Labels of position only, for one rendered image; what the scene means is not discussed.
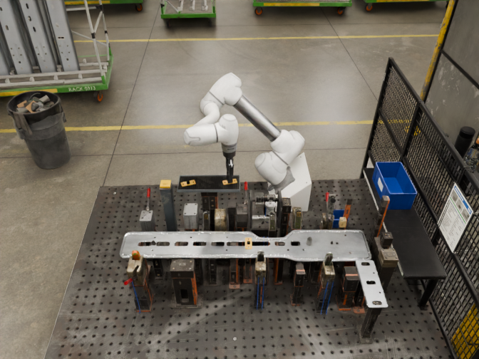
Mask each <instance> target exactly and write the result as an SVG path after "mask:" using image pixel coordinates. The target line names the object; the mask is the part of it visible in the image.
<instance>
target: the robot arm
mask: <svg viewBox="0 0 479 359"><path fill-rule="evenodd" d="M241 84H242V82H241V80H240V79H239V78H238V77H237V76H236V75H235V74H233V73H228V74H226V75H224V76H222V77H221V78H220V79H219V80H218V81H217V82H216V83H215V84H214V85H213V86H212V87H211V89H210V91H209V92H208V93H207V94H206V96H205V97H204V98H203V99H202V100H201V102H200V109H201V111H202V113H203V114H204V115H205V116H206V117H204V118H203V119H201V120H200V121H199V122H198V123H196V124H195V125H193V126H192V127H190V128H188V129H186V131H185V132H184V139H185V142H186V143H187V144H188V145H191V146H203V145H211V144H213V143H216V142H221V146H222V147H221V148H222V154H223V156H224V157H225V161H226V168H227V183H233V174H234V164H233V161H234V160H233V157H234V156H235V155H236V150H237V138H238V135H239V128H238V123H237V119H236V117H235V116H234V115H231V114H225V115H223V116H222V117H221V118H220V121H219V122H218V123H215V122H216V121H217V120H218V119H219V117H220V112H219V109H220V108H221V107H222V106H223V105H224V104H225V103H226V104H228V105H230V106H233V107H234V108H235V109H236V110H237V111H238V112H240V113H241V114H242V115H243V116H244V117H245V118H246V119H247V120H248V121H250V122H251V124H253V126H255V127H256V128H257V129H258V130H259V131H260V132H261V133H262V134H263V135H264V136H265V137H267V138H268V139H269V140H270V145H271V147H272V149H273V150H272V151H271V152H269V153H268V152H264V153H262V154H260V155H259V156H258V157H257V158H256V160H255V167H256V169H257V171H258V173H259V174H260V175H261V176H262V177H263V178H264V179H265V180H266V181H268V182H269V183H270V186H269V187H268V188H267V189H268V191H271V190H273V189H274V191H275V192H274V193H275V194H276V195H278V190H281V191H282V190H283V189H284V188H286V187H287V186H288V185H290V184H291V183H293V182H294V181H295V178H294V176H293V174H292V171H291V167H290V166H287V165H289V164H290V163H291V162H292V161H293V160H294V159H295V158H296V157H297V156H298V154H299V153H300V152H301V151H302V148H303V146H304V138H303V137H302V136H301V135H300V134H299V133H298V132H297V131H294V130H291V131H290V132H288V131H286V130H280V129H279V128H277V127H276V126H275V125H274V124H273V123H272V122H271V121H270V120H269V119H268V118H267V117H266V116H265V115H263V114H262V113H261V112H260V111H259V110H258V109H257V108H256V107H255V106H254V105H253V104H252V103H251V102H250V101H249V100H248V99H247V98H245V97H244V96H243V93H242V90H241V88H240V86H241ZM213 123H215V124H213Z"/></svg>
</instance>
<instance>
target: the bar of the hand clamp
mask: <svg viewBox="0 0 479 359"><path fill-rule="evenodd" d="M335 199H336V196H335V194H329V197H328V202H327V208H326V222H327V219H328V214H330V215H331V219H330V220H331V222H332V219H333V213H334V204H335V201H336V200H335Z"/></svg>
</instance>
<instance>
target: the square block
mask: <svg viewBox="0 0 479 359"><path fill-rule="evenodd" d="M397 264H398V257H397V254H396V251H395V249H381V250H380V252H379V255H378V261H377V263H376V270H377V272H378V276H379V278H380V282H381V285H382V288H383V292H384V294H385V293H386V290H387V288H388V285H389V283H390V280H391V277H392V275H393V272H394V269H395V268H396V267H397Z"/></svg>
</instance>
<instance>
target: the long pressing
mask: <svg viewBox="0 0 479 359"><path fill-rule="evenodd" d="M345 235H346V236H345ZM191 237H192V238H191ZM246 237H250V238H252V242H269V244H270V245H269V246H252V249H245V246H228V245H227V242H245V238H246ZM308 237H311V238H312V239H313V242H312V245H311V246H309V245H307V238H308ZM152 240H154V241H155V243H156V245H152V244H151V246H138V244H139V243H140V242H151V243H152ZM331 241H333V244H331ZM158 242H170V245H169V246H157V243H158ZM176 242H187V243H188V245H187V246H175V243H176ZM194 242H206V246H193V243H194ZM212 242H224V243H225V245H224V246H212ZM275 242H284V243H285V245H284V246H276V245H275ZM291 242H299V243H300V245H299V246H292V245H291ZM336 242H338V244H336ZM287 249H288V251H287ZM303 249H304V251H303ZM133 250H138V251H139V252H140V255H141V256H143V257H144V259H228V258H257V252H258V251H259V250H262V251H264V257H265V258H286V259H291V260H293V261H298V262H308V261H324V257H325V255H326V253H329V252H331V253H333V257H334V258H333V260H332V261H356V260H371V252H370V249H369V246H368V243H367V240H366V236H365V234H364V233H363V232H362V231H361V230H358V229H295V230H292V231H291V232H289V233H288V235H286V236H285V237H282V238H262V237H258V236H257V235H256V234H254V233H252V232H250V231H130V232H128V233H126V234H125V236H124V237H123V242H122V245H121V248H120V253H119V254H120V257H121V258H124V259H129V258H130V256H132V251H133ZM152 250H153V251H152ZM226 250H227V251H226ZM350 252H351V254H350Z"/></svg>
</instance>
